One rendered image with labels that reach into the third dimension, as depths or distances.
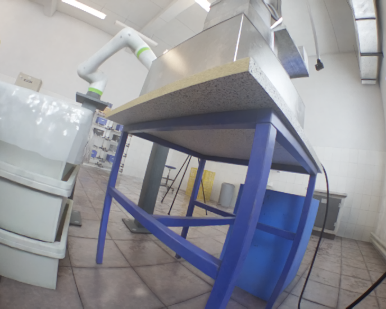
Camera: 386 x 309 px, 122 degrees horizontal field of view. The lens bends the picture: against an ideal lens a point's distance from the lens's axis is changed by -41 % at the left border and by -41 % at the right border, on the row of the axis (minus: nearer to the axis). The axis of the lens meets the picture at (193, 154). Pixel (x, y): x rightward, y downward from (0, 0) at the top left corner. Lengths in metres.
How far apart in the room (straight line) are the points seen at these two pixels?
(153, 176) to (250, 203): 1.30
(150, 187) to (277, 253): 1.10
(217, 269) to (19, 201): 0.59
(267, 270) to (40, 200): 1.03
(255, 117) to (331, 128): 4.19
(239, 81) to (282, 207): 0.78
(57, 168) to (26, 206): 0.17
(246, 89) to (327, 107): 4.47
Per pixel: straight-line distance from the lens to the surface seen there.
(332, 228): 3.47
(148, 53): 1.26
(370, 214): 4.21
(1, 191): 0.68
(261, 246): 1.02
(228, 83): 0.28
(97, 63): 1.37
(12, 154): 0.66
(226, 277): 0.34
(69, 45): 6.69
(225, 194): 4.65
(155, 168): 1.54
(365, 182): 4.21
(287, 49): 0.89
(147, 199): 1.57
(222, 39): 0.51
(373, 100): 4.84
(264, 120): 0.32
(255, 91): 0.29
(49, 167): 0.61
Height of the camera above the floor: 0.58
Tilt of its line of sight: 6 degrees up
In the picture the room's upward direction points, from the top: 14 degrees clockwise
